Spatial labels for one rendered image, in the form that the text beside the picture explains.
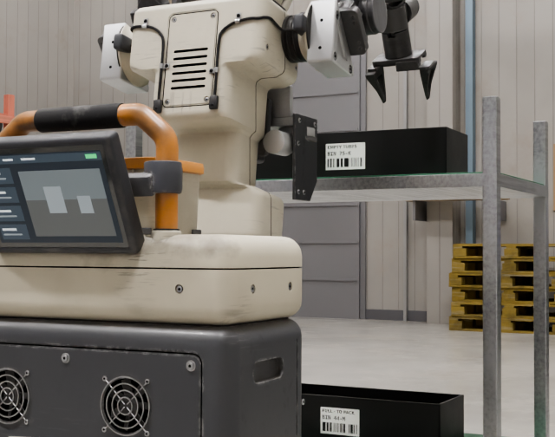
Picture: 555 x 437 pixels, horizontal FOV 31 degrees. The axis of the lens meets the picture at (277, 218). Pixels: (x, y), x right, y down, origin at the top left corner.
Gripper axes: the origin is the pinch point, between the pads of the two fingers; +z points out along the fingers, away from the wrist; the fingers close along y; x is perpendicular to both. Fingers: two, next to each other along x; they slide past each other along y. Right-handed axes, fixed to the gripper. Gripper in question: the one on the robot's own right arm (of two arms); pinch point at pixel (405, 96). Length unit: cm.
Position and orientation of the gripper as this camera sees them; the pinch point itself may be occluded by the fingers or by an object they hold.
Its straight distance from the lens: 218.6
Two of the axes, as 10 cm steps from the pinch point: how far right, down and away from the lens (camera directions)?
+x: -3.9, 4.2, -8.2
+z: 2.0, 9.1, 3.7
